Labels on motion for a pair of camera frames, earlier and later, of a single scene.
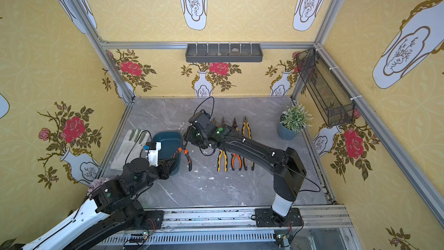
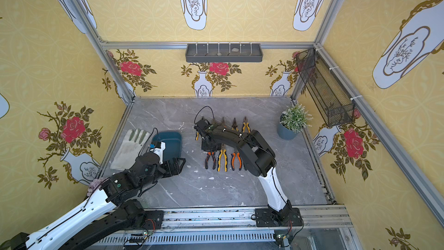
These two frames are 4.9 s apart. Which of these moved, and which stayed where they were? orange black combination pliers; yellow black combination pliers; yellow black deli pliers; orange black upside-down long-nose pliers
Moved: orange black upside-down long-nose pliers
Stayed: orange black combination pliers; yellow black combination pliers; yellow black deli pliers
